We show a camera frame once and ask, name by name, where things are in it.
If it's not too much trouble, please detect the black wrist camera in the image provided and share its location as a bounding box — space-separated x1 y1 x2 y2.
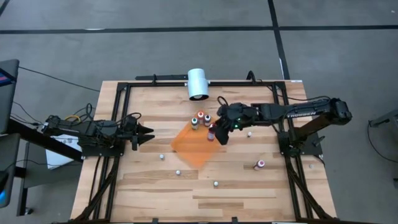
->
123 115 137 129
214 125 231 146

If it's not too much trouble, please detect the black cable bundle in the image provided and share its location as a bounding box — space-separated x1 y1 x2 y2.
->
11 101 105 131

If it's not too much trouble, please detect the white cylinder tube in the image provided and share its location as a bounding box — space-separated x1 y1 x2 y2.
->
185 68 211 101

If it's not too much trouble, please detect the black table cable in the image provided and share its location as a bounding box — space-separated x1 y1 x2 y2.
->
246 70 330 102

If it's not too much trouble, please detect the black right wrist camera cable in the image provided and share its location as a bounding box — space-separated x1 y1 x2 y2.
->
216 95 230 109

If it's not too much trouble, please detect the black aluminium table frame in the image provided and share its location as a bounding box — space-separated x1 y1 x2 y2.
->
72 80 340 224

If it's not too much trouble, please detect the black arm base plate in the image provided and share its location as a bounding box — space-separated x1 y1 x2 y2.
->
278 130 324 157
81 136 127 158

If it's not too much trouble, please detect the white paper sheet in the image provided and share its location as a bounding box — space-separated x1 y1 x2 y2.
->
45 133 82 170

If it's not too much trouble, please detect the flat black bar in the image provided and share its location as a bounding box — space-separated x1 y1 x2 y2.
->
135 73 189 82

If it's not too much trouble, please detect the grey furniture piece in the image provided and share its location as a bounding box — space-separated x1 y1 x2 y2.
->
369 108 398 129

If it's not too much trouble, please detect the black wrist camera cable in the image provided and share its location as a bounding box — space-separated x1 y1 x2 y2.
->
116 111 142 125
216 95 230 109

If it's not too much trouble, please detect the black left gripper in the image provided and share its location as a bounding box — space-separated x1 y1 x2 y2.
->
126 123 155 151

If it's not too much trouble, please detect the black desk beam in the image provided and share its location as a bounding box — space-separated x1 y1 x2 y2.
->
6 119 84 162

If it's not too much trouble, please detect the dark grey monitor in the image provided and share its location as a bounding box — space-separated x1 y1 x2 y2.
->
0 133 21 208
0 58 20 134

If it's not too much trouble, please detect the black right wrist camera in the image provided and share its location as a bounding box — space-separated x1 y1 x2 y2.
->
214 125 231 146

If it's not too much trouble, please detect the translucent orange plastic tray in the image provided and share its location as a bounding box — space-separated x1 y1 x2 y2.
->
170 111 228 170

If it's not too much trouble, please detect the red-capped food coloring bottle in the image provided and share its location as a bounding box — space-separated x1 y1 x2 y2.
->
206 123 218 142

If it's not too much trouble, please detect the thin black floor cable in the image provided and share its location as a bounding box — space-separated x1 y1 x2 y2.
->
367 120 398 163
18 66 101 93

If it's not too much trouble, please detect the black stand post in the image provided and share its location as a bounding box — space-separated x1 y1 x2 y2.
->
17 141 35 217

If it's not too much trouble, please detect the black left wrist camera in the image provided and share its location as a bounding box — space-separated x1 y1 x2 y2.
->
123 115 137 129

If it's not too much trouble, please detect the black left wrist camera cable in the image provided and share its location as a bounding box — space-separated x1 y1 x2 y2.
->
116 111 142 125

